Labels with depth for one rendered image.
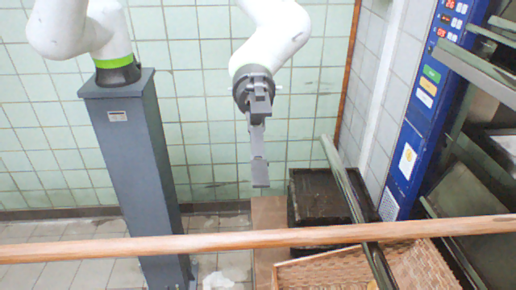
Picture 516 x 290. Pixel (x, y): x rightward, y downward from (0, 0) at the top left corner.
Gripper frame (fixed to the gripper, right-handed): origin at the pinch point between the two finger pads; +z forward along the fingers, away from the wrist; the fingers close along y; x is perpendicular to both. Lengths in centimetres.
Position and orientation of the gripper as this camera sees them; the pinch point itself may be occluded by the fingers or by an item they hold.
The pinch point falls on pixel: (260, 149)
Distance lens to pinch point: 50.7
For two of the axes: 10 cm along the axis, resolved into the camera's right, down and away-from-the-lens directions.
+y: 0.0, 8.2, 5.7
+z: 0.7, 5.6, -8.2
